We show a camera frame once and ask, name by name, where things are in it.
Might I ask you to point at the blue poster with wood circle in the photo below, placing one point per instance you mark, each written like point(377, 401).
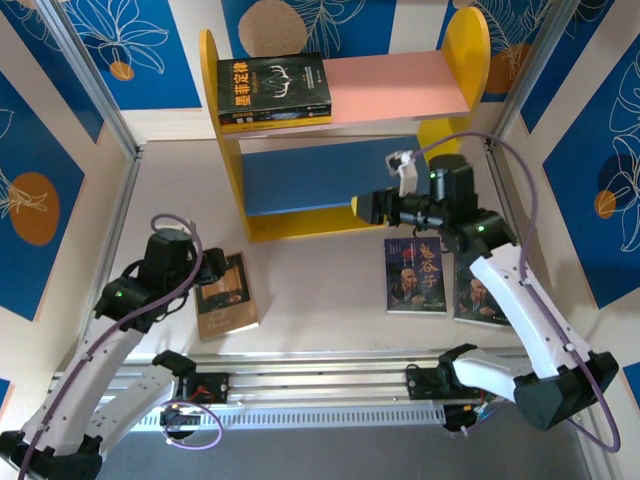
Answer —
point(350, 30)

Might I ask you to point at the yellow book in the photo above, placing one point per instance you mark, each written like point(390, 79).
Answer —
point(280, 127)

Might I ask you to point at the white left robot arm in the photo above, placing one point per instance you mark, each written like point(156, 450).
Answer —
point(100, 355)

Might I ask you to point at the black book orange title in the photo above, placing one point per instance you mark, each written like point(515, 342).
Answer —
point(275, 82)

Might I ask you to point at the blue floral wall poster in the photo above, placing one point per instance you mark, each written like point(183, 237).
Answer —
point(165, 85)
point(505, 25)
point(50, 75)
point(45, 150)
point(4, 395)
point(575, 65)
point(590, 240)
point(632, 382)

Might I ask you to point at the aluminium frame post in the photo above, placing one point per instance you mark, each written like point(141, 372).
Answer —
point(93, 80)
point(530, 75)

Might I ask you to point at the black connector block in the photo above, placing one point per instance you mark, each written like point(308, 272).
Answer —
point(175, 417)
point(457, 417)

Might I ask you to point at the dark blue portrait book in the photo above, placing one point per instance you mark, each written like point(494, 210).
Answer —
point(415, 280)
point(467, 300)

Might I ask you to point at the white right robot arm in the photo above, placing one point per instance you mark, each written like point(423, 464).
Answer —
point(520, 310)

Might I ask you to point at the yellow bookshelf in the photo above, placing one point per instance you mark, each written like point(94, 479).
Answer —
point(230, 175)

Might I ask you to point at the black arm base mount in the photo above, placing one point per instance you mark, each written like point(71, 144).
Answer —
point(417, 382)
point(215, 387)

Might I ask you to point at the black wolf eye book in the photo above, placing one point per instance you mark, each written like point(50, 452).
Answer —
point(280, 116)

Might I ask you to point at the aluminium rail base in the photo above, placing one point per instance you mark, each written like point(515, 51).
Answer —
point(325, 380)

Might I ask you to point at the aluminium side rail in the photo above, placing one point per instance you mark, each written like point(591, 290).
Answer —
point(114, 240)
point(500, 172)

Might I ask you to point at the brown scroll cover book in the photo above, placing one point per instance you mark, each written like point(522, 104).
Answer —
point(235, 310)

